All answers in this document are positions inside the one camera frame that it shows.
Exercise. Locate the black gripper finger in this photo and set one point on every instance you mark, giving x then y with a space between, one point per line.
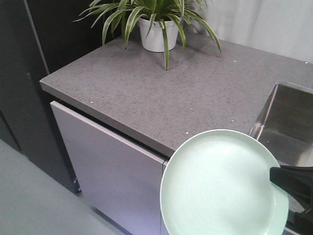
295 180
303 221

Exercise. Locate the mint green round plate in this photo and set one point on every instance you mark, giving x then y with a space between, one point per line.
217 183

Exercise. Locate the stainless steel sink basin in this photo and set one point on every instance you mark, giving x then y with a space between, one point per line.
285 124

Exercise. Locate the white pleated curtain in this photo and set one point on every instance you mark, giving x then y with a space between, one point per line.
283 27

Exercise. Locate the grey island cabinet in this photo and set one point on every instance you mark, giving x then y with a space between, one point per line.
118 177

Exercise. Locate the white plant pot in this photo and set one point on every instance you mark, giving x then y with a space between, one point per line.
152 40

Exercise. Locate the green striped potted plant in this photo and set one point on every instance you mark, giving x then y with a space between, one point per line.
161 14

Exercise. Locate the dark tall cabinet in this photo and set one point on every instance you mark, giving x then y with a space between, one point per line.
38 37

